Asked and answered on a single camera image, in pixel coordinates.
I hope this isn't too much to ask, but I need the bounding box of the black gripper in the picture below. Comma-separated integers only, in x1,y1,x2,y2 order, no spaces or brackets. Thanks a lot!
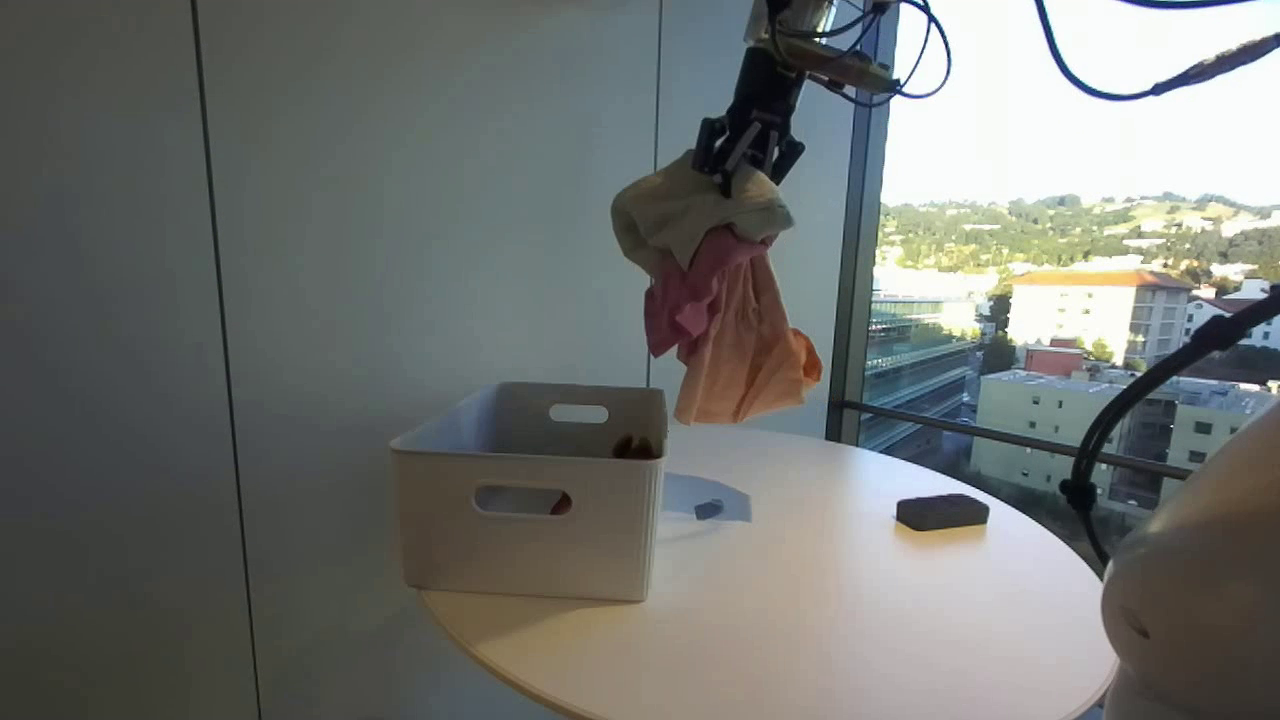
689,43,813,190

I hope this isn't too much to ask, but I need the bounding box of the cream cloth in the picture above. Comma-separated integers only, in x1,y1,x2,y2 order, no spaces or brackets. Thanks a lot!
610,143,800,289

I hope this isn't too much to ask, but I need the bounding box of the magenta pink cloth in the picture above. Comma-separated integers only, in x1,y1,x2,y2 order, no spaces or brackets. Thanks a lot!
642,227,751,366

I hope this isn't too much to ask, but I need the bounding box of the light peach cloth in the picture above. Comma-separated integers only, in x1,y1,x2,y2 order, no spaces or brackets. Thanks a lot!
668,235,828,426

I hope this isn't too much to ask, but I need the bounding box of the white plastic basket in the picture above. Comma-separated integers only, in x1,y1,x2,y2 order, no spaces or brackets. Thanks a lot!
387,380,673,607

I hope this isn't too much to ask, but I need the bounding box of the metal balcony railing bar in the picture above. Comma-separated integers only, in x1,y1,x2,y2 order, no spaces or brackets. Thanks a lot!
828,397,1208,486

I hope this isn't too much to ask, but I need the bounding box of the white building orange roof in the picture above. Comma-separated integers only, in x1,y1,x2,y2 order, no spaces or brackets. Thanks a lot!
1006,265,1192,371

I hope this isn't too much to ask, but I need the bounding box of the black rectangular box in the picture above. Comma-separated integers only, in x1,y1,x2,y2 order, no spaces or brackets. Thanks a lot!
894,486,995,534

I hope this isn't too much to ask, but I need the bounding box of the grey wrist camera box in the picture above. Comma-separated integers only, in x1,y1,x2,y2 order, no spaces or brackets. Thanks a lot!
775,29,901,101

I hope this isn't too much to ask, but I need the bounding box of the grey window frame post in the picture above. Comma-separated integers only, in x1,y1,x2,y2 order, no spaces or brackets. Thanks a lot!
820,0,905,446

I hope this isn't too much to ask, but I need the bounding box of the black looping cable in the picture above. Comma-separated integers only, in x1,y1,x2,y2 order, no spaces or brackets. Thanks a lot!
795,0,959,111

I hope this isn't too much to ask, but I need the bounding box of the blue cable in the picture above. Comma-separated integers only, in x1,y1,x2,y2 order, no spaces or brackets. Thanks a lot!
1029,0,1280,107

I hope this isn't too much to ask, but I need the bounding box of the thick black hose cable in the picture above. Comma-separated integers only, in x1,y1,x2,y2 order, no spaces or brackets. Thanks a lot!
1060,284,1280,538

